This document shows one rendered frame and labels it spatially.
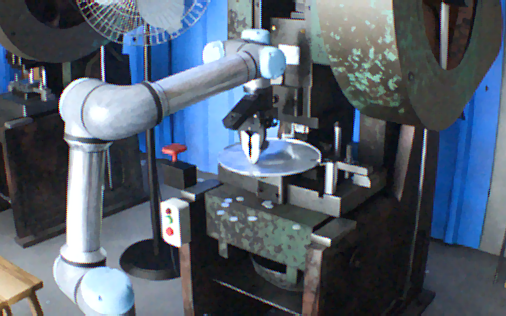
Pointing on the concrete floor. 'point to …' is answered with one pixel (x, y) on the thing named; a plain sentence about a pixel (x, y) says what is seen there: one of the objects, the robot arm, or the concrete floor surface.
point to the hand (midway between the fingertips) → (251, 159)
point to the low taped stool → (3, 286)
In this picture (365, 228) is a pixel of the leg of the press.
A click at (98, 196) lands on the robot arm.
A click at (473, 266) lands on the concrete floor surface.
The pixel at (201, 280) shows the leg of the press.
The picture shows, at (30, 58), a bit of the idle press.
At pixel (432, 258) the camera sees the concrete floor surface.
